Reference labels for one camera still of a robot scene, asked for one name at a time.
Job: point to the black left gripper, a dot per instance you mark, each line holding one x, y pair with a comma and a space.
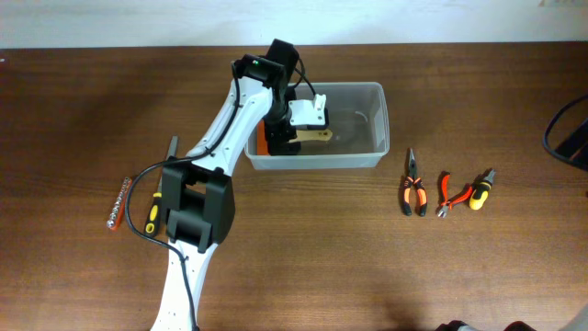
282, 136

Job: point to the orange scraper wooden handle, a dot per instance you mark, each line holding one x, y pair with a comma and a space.
312, 136

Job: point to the clear plastic container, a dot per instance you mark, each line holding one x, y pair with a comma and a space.
358, 121

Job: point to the orange black needle-nose pliers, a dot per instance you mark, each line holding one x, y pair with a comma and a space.
410, 182

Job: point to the metal file yellow black handle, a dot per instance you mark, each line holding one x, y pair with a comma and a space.
153, 221

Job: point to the red diagonal cutters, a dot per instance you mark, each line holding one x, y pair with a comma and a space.
448, 203

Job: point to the orange socket bit rail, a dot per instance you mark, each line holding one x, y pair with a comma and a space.
115, 217

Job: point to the yellow black stubby screwdriver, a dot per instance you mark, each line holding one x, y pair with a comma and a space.
481, 190

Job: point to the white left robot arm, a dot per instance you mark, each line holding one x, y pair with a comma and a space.
198, 204

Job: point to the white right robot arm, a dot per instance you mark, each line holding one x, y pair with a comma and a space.
576, 324

